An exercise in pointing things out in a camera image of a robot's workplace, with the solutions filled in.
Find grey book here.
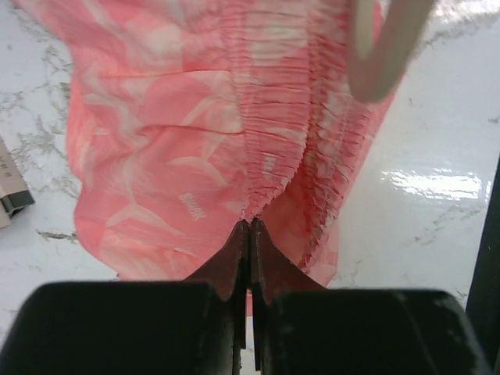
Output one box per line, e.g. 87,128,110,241
0,139,35,228

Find pink patterned shorts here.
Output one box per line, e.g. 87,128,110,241
18,1,390,285

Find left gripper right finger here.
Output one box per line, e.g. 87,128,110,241
249,220,492,374

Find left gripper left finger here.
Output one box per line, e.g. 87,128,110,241
1,221,249,374

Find beige plastic hanger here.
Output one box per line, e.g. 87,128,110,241
347,0,434,103

